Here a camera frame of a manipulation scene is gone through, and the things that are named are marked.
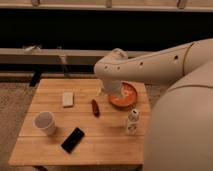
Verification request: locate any white sponge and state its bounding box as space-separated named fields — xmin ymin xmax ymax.
xmin=62 ymin=92 xmax=74 ymax=107

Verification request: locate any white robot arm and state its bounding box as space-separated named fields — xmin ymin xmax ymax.
xmin=94 ymin=38 xmax=213 ymax=171

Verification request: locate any orange ceramic bowl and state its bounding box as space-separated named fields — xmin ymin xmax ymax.
xmin=108 ymin=82 xmax=138 ymax=108

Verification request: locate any small white bottle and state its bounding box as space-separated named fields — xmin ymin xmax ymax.
xmin=126 ymin=109 xmax=140 ymax=135

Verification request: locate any wooden table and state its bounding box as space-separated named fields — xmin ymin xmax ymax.
xmin=9 ymin=79 xmax=150 ymax=166

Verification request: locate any black smartphone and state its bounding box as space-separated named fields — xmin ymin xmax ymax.
xmin=61 ymin=127 xmax=85 ymax=153

